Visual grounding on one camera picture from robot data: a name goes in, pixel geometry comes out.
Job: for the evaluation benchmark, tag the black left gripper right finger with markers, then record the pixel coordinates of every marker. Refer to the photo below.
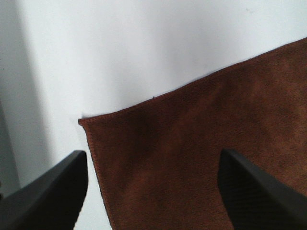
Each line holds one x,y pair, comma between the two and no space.
255,200

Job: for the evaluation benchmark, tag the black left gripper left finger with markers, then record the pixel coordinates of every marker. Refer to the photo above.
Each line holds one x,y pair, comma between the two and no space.
51,202

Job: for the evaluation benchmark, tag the brown microfibre towel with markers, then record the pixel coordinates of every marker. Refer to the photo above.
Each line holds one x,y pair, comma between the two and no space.
157,162

